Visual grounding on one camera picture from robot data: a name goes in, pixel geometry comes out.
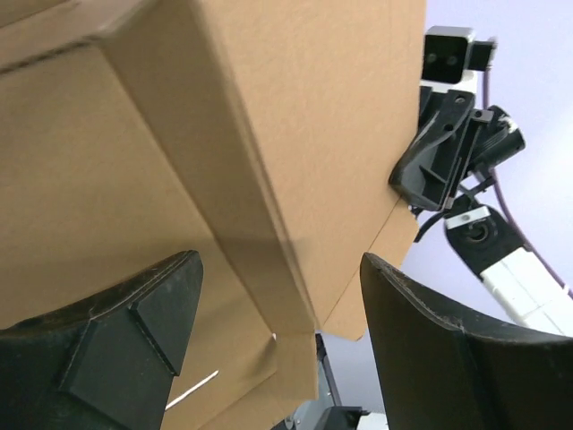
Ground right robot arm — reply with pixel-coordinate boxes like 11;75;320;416
389;86;572;337

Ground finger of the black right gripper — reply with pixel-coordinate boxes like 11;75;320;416
389;89;475;211

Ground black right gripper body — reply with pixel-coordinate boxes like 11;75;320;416
454;105;524;195

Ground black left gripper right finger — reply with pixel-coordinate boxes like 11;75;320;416
360;253;572;429

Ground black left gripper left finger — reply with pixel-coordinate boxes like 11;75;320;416
1;251;203;429

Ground cardboard box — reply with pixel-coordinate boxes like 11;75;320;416
1;1;426;429

